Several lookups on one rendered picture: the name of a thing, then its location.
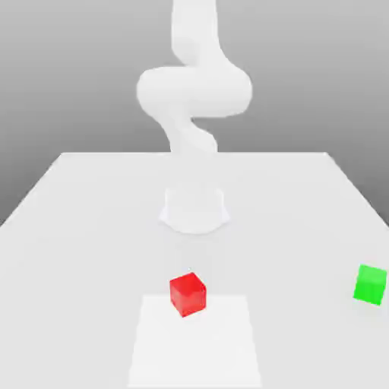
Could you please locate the small red cube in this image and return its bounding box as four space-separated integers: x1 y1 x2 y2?
169 271 207 318

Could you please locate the small green cube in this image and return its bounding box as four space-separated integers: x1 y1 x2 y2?
352 264 388 306

